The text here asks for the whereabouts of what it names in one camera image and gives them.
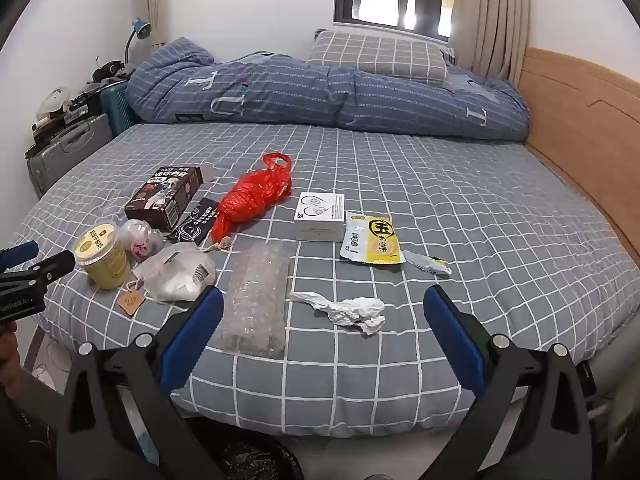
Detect yellow paper cup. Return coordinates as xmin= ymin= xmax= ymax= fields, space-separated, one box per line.
xmin=74 ymin=223 xmax=132 ymax=291

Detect blue striped quilt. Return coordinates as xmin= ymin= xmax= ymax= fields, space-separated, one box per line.
xmin=125 ymin=37 xmax=531 ymax=141

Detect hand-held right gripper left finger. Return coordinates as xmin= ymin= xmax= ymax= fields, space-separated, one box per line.
xmin=55 ymin=287 xmax=226 ymax=480

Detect brown paper tag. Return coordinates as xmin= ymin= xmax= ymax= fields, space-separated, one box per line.
xmin=117 ymin=282 xmax=147 ymax=313

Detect wooden headboard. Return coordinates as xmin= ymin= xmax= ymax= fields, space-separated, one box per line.
xmin=517 ymin=47 xmax=640 ymax=281

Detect white plastic bag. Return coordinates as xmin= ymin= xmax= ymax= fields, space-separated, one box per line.
xmin=132 ymin=244 xmax=217 ymax=303

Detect blue desk lamp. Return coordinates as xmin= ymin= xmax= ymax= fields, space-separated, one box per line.
xmin=122 ymin=17 xmax=153 ymax=68

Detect clear bag with red print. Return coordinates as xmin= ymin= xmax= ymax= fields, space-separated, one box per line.
xmin=120 ymin=218 xmax=165 ymax=261

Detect white tissue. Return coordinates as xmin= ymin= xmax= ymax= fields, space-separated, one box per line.
xmin=289 ymin=291 xmax=387 ymax=336

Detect yellow snack packet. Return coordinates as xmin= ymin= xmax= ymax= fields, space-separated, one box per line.
xmin=340 ymin=211 xmax=405 ymax=265

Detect bed with grey checked sheet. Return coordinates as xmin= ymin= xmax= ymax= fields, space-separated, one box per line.
xmin=10 ymin=122 xmax=640 ymax=438

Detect brown printed carton box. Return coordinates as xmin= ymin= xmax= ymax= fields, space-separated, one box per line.
xmin=124 ymin=165 xmax=205 ymax=233

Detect black printed packet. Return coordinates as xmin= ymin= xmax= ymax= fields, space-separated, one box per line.
xmin=167 ymin=199 xmax=221 ymax=247

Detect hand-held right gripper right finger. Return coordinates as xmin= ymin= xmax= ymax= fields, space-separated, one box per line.
xmin=422 ymin=284 xmax=593 ymax=480

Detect grey checked pillow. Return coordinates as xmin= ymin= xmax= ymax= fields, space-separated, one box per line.
xmin=306 ymin=30 xmax=451 ymax=86

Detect teal suitcase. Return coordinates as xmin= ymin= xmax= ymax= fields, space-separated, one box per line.
xmin=100 ymin=80 xmax=138 ymax=133

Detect pile of dark items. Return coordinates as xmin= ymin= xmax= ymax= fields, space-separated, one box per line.
xmin=92 ymin=60 xmax=128 ymax=86

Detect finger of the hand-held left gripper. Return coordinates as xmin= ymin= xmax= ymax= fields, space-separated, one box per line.
xmin=0 ymin=251 xmax=76 ymax=293
xmin=0 ymin=241 xmax=40 ymax=273

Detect white round appliance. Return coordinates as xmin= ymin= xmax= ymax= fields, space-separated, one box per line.
xmin=39 ymin=85 xmax=73 ymax=116

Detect white earphone box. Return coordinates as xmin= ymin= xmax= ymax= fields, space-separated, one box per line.
xmin=293 ymin=191 xmax=346 ymax=242

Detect small torn wrapper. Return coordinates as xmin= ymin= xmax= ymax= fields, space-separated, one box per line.
xmin=402 ymin=250 xmax=452 ymax=277

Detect black trash bin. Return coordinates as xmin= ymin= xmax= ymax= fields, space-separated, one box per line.
xmin=185 ymin=417 xmax=306 ymax=480

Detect red plastic bag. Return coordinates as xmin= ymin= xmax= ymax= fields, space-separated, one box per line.
xmin=210 ymin=152 xmax=293 ymax=243

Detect clear bubble wrap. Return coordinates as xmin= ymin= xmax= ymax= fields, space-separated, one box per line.
xmin=217 ymin=242 xmax=292 ymax=359

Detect grey suitcase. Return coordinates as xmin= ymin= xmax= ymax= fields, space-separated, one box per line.
xmin=25 ymin=114 xmax=115 ymax=198

